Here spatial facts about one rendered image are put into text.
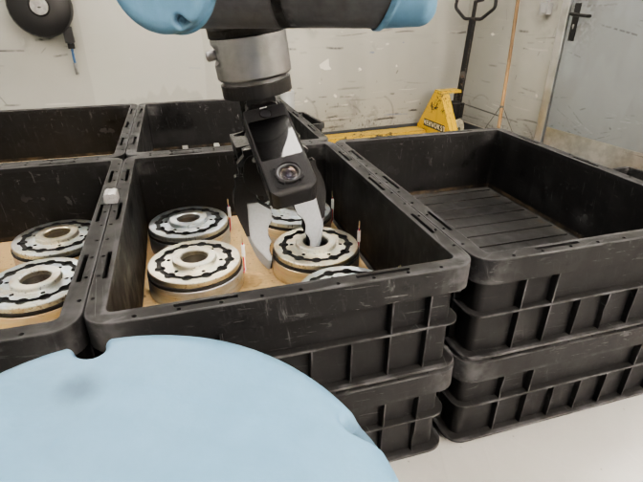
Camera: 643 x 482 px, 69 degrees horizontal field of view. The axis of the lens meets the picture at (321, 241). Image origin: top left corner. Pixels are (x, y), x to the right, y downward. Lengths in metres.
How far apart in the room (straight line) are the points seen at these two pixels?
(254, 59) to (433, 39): 4.22
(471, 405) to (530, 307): 0.12
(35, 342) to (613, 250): 0.46
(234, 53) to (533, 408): 0.48
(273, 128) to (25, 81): 3.47
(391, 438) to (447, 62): 4.41
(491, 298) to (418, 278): 0.09
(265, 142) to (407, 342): 0.23
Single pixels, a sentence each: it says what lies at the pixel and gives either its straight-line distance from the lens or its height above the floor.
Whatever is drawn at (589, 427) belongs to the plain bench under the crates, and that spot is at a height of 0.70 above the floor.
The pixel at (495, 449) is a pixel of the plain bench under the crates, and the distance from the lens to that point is 0.57.
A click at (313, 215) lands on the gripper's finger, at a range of 0.54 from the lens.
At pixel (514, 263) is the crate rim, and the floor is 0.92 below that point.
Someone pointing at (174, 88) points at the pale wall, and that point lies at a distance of 3.88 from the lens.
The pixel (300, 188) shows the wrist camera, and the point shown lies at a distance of 0.42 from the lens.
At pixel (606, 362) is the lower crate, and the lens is 0.62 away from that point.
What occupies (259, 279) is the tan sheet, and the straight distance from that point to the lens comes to 0.55.
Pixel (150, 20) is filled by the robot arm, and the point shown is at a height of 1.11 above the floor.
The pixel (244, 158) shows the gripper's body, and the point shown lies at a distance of 0.50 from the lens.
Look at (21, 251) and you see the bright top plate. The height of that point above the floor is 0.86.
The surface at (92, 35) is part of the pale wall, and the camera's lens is 3.82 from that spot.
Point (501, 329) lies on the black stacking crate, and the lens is 0.48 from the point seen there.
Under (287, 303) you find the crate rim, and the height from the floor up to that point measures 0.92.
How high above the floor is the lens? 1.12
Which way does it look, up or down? 27 degrees down
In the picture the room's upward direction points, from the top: straight up
